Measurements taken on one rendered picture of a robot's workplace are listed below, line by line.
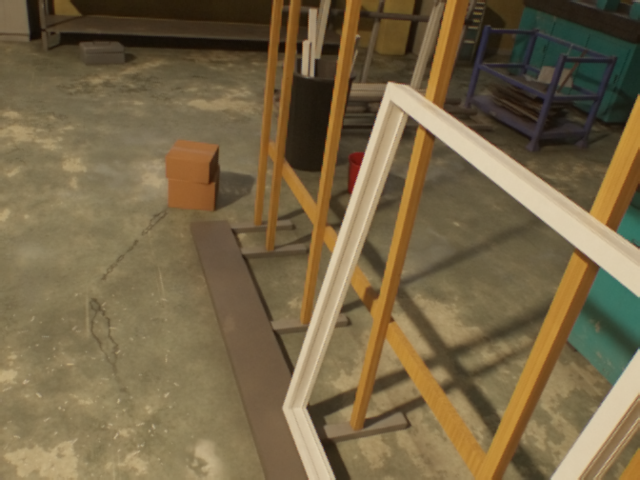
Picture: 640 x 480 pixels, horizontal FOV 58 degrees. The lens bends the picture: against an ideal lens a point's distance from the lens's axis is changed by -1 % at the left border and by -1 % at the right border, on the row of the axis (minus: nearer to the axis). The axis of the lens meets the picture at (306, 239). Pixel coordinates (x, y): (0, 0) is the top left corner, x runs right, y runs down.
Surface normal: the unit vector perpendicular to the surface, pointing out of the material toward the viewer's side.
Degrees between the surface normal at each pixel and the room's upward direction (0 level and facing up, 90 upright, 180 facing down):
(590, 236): 82
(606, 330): 90
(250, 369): 0
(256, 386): 0
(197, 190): 90
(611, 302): 90
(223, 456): 0
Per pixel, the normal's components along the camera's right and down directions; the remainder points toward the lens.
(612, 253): -0.92, -0.06
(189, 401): 0.12, -0.85
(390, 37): 0.31, 0.52
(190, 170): -0.07, 0.51
